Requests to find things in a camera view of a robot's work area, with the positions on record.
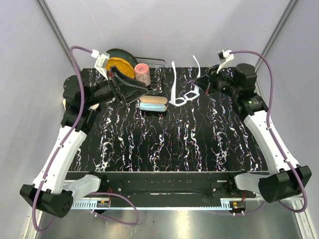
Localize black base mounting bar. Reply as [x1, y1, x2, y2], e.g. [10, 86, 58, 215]
[79, 171, 257, 200]

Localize white frame sunglasses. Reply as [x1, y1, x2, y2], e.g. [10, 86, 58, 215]
[168, 55, 202, 107]

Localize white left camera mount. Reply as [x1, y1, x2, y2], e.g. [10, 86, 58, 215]
[91, 49, 110, 80]

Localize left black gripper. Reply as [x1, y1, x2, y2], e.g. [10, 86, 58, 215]
[85, 66, 150, 108]

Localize yellow dotted plate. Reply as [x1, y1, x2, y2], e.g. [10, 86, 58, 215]
[106, 57, 135, 78]

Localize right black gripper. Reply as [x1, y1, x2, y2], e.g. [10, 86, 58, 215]
[192, 64, 240, 98]

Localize pink patterned cup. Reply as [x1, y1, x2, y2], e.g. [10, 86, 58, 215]
[134, 63, 151, 87]

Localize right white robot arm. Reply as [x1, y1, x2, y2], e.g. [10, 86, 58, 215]
[194, 63, 312, 203]

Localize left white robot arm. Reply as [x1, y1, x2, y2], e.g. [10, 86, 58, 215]
[20, 67, 147, 218]

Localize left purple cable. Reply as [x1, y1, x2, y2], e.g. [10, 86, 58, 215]
[32, 45, 140, 232]

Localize purple cable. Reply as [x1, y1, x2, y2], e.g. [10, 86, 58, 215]
[32, 45, 140, 232]
[221, 50, 309, 215]

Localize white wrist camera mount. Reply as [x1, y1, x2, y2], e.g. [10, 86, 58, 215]
[216, 50, 234, 74]

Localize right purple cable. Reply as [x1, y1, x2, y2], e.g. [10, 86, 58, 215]
[221, 50, 309, 215]

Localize dark green plate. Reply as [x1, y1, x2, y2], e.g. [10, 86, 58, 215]
[106, 48, 138, 68]

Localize black wire dish rack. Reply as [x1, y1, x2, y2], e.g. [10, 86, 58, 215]
[136, 57, 165, 96]

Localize black glasses case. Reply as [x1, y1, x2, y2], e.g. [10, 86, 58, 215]
[139, 95, 168, 113]

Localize cream bowl with rings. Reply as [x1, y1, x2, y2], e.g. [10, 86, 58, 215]
[62, 98, 99, 111]

